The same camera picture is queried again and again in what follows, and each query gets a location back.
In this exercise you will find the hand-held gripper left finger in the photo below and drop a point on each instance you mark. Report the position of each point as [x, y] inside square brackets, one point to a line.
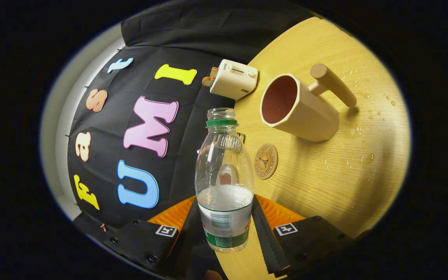
[185, 249]

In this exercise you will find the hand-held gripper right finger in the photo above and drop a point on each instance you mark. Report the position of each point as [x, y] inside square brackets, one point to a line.
[265, 241]

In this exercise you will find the clear plastic juice bottle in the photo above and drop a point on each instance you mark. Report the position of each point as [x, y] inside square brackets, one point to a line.
[224, 221]

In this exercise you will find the round cork coaster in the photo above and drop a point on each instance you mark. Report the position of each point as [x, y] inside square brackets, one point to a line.
[266, 161]

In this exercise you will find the wooden table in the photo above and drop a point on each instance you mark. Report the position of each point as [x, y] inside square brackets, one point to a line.
[325, 182]

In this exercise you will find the white toaster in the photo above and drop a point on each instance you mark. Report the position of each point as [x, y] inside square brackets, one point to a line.
[233, 79]

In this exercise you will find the toasted bread slice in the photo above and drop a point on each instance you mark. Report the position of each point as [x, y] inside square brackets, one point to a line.
[209, 79]

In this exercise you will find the black backdrop cloth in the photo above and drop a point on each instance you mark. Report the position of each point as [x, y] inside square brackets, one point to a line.
[185, 35]

